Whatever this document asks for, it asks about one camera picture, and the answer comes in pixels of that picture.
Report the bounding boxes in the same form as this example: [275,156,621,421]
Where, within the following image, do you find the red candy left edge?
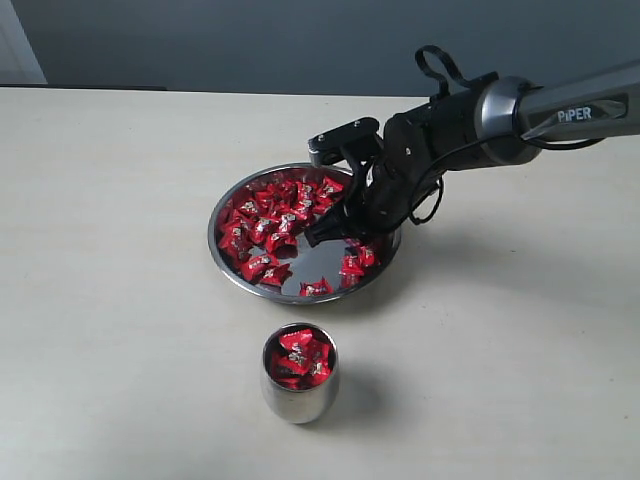
[218,222,253,261]

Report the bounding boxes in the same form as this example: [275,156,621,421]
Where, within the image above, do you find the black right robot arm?
[305,61,639,246]

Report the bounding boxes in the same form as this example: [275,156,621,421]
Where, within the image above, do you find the red candy front left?
[240,253,279,282]

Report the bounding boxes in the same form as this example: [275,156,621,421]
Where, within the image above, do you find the stainless steel cup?
[261,322,340,424]

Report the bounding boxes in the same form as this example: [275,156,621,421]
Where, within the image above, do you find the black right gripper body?
[329,112,445,239]

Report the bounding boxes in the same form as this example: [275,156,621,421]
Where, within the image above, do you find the red candy front centre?
[299,277,333,297]

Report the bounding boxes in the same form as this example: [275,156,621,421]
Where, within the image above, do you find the round stainless steel plate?
[208,163,401,305]

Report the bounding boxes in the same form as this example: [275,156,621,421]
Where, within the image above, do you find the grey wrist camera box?
[308,117,381,166]

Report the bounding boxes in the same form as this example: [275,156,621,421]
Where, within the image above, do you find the red candy back top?
[316,176,345,200]

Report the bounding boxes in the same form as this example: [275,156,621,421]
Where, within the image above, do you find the red candy front middle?
[259,263,292,288]

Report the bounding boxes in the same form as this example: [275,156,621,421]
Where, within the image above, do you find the red candy front right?
[340,255,365,277]

